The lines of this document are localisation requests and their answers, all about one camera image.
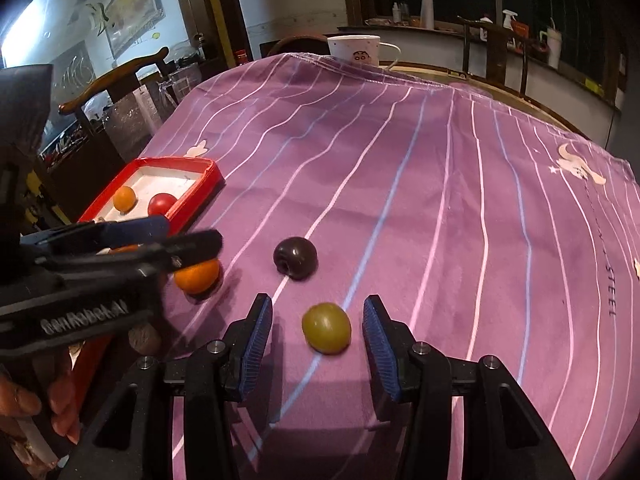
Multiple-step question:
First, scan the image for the large orange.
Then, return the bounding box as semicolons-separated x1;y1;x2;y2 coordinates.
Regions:
172;242;221;295

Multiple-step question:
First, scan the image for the purple striped tablecloth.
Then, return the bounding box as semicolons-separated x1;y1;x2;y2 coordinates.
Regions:
135;51;640;480

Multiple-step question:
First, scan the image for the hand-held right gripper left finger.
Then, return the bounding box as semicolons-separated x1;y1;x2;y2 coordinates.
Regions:
60;293;274;480

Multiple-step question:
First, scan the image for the red tray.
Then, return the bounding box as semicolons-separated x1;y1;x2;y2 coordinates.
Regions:
77;156;225;236

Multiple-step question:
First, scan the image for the white tumbler with straw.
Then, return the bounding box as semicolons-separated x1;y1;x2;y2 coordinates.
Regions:
546;20;563;70

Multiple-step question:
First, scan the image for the small beige brown-faced chunk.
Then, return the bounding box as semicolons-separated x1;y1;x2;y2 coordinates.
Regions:
127;324;163;356

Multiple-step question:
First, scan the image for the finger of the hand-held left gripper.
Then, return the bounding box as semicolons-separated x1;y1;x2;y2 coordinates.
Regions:
20;215;171;257
35;229;223;283

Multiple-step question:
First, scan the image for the red plastic object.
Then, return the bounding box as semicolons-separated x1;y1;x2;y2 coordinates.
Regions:
70;335;113;411

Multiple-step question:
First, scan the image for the dark wooden carved chair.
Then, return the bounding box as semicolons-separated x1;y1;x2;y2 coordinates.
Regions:
457;16;531;96

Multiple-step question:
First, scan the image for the small orange kumquat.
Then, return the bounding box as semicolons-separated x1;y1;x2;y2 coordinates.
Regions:
113;186;138;212

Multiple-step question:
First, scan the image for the white cartoon mug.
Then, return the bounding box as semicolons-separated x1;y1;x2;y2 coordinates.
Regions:
327;35;402;68

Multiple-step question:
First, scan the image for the dark purple plum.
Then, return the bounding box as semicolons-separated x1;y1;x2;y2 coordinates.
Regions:
273;236;319;281

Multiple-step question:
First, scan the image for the clear plastic container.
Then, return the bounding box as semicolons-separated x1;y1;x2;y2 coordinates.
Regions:
102;85;166;161

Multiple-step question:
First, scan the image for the red tomato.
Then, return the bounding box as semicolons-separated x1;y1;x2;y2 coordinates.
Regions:
148;193;179;216

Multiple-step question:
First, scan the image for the framed wall picture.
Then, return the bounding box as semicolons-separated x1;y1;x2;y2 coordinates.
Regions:
102;0;166;58

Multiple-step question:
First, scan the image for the person's left hand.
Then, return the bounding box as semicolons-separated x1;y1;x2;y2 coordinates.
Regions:
0;357;83;446

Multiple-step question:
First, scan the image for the curved-back wooden chair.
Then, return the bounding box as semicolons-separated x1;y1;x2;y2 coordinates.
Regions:
58;46;171;116

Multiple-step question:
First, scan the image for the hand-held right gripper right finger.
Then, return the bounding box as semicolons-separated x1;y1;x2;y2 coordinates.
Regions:
362;294;576;480

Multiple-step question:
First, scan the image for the green grape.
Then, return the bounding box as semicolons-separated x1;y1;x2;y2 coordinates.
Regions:
301;302;352;355

